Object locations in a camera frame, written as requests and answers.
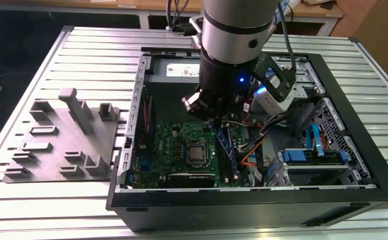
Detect grey power supply unit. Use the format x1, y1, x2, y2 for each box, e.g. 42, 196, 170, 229
143, 59, 202, 125

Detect silver drive cage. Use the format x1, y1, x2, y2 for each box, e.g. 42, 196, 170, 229
269, 56, 325, 114

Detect green motherboard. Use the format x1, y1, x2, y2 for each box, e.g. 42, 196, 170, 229
130, 122, 252, 188

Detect silver CPU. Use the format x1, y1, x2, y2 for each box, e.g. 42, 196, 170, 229
186, 144, 210, 163

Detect blue disk carrier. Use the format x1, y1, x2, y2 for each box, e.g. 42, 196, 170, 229
280, 148, 351, 166

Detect wooden desk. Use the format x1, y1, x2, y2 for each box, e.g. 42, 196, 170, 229
0, 0, 347, 37

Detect black graphics card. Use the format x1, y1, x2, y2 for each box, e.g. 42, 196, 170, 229
159, 171, 217, 188

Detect silver disk bay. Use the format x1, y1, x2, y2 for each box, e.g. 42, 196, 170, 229
267, 149, 372, 187

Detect black PC case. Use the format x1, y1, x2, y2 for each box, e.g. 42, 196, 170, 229
105, 46, 388, 232

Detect grey parts rack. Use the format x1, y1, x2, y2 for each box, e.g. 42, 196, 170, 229
2, 87, 130, 185

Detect brown wooden cabinet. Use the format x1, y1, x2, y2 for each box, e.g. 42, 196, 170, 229
331, 0, 388, 74

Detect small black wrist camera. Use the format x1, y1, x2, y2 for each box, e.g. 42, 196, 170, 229
180, 91, 212, 120

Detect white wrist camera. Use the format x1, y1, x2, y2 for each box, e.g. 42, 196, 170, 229
250, 84, 297, 115

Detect black wire bundle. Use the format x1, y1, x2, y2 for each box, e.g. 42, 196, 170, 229
240, 109, 316, 151

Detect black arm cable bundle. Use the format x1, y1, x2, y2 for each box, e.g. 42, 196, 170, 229
165, 0, 197, 38

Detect black camera cable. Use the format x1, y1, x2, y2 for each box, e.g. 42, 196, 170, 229
276, 0, 299, 75

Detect orange wires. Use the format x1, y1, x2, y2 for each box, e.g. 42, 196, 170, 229
240, 147, 265, 171

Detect blue flat data wire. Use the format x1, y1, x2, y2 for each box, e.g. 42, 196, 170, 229
309, 123, 327, 157

